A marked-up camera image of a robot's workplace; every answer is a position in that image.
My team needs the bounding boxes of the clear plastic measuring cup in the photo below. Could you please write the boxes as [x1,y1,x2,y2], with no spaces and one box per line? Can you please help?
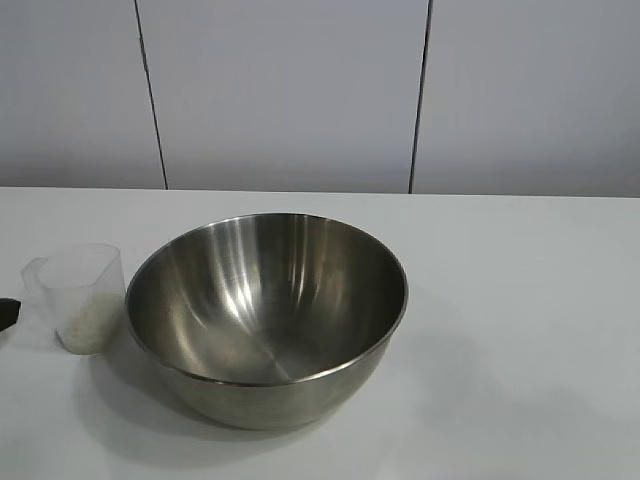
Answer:
[20,242,126,356]

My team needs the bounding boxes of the white rice grains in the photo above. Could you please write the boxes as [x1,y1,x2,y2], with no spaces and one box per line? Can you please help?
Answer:
[55,293,125,355]

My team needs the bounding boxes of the stainless steel mixing bowl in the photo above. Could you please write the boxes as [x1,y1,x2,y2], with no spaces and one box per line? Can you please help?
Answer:
[124,213,410,431]

